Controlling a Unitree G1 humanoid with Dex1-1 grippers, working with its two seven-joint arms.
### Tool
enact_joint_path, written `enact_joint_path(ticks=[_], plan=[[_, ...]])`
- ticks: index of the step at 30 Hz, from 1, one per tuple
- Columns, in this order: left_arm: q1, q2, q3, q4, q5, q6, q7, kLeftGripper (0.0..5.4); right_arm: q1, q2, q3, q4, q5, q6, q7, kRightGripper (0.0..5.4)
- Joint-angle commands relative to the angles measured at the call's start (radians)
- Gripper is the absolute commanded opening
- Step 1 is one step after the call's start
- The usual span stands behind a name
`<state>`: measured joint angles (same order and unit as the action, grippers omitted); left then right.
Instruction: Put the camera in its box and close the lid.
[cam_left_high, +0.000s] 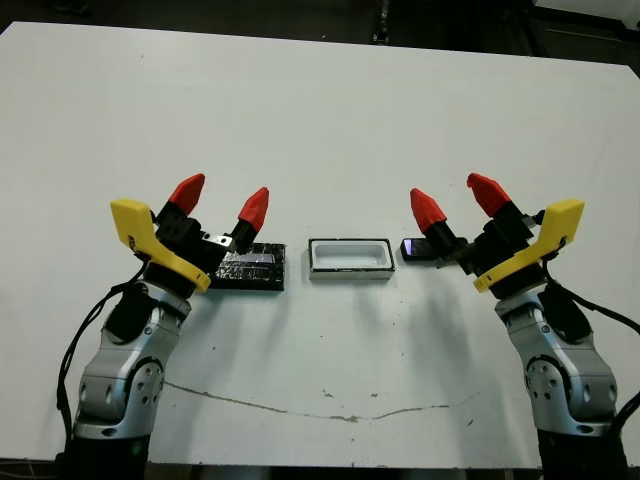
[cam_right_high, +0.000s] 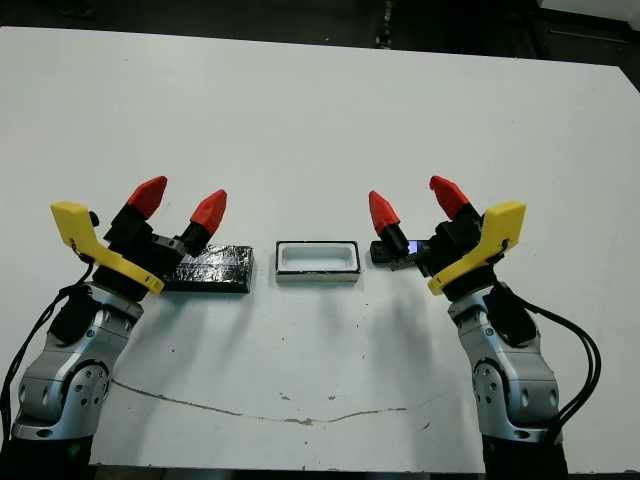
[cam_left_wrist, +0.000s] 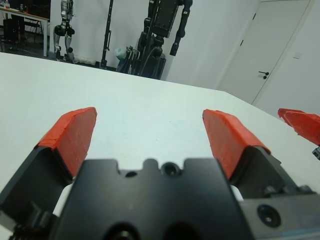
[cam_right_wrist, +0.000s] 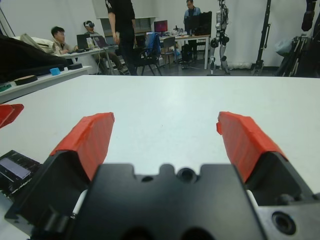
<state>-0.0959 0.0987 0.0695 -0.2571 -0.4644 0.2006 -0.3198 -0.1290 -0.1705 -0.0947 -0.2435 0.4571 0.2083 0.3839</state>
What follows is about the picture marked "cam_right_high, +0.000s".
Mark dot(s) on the dark background cabinet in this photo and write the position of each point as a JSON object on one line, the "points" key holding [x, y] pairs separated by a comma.
{"points": [[585, 30]]}

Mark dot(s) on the white-lined camera box base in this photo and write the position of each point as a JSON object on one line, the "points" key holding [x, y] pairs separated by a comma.
{"points": [[316, 257]]}

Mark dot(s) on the black background post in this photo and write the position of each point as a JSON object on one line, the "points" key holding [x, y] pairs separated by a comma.
{"points": [[385, 25]]}

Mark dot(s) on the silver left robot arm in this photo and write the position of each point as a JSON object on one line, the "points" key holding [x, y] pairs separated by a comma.
{"points": [[60, 380]]}

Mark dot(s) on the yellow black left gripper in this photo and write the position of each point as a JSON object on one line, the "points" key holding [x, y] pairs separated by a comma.
{"points": [[125, 267]]}

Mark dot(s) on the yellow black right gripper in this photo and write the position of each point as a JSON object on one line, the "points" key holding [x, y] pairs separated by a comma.
{"points": [[465, 265]]}

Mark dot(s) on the glossy black box lid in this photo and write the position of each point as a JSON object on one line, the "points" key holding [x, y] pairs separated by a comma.
{"points": [[225, 265]]}

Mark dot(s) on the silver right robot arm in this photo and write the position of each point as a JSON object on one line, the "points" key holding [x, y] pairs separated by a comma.
{"points": [[515, 395]]}

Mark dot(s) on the small black camera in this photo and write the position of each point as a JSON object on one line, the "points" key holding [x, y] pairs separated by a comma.
{"points": [[381, 255]]}

